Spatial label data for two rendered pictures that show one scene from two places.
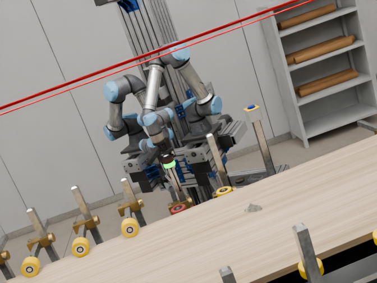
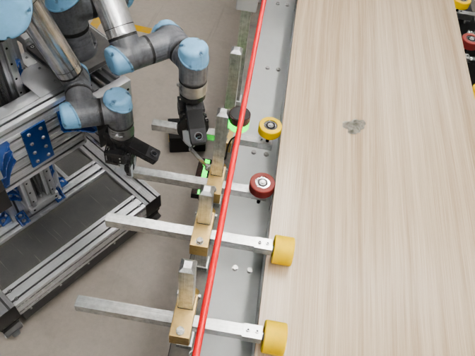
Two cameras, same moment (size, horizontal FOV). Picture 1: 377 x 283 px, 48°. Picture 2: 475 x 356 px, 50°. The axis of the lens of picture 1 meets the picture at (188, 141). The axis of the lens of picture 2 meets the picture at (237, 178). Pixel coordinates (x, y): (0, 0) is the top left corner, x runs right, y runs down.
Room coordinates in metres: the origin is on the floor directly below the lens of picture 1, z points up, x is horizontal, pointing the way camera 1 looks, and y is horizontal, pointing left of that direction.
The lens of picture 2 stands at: (1.95, 1.14, 2.17)
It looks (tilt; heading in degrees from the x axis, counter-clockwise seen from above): 52 degrees down; 275
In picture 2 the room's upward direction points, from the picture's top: 9 degrees clockwise
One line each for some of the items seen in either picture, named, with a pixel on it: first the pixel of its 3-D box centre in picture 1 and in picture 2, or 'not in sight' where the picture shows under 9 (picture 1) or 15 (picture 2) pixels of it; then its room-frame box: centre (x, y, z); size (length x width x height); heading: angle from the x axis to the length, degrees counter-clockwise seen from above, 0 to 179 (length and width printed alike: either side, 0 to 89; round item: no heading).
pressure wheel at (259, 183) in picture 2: (181, 217); (260, 191); (1.97, 0.16, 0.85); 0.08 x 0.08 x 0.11
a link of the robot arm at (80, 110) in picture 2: (149, 144); (80, 109); (2.50, 0.23, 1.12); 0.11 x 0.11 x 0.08; 29
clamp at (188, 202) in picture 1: (180, 205); (216, 181); (2.11, 0.16, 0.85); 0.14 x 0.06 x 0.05; 94
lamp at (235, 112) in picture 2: (173, 175); (236, 138); (2.07, 0.13, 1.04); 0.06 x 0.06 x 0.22; 4
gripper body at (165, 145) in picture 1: (163, 150); (191, 105); (2.21, 0.14, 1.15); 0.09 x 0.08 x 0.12; 114
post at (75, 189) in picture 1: (91, 225); (186, 309); (2.08, 0.63, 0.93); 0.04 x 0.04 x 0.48; 4
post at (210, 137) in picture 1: (222, 173); (230, 104); (2.14, -0.11, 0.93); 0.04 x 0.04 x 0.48; 4
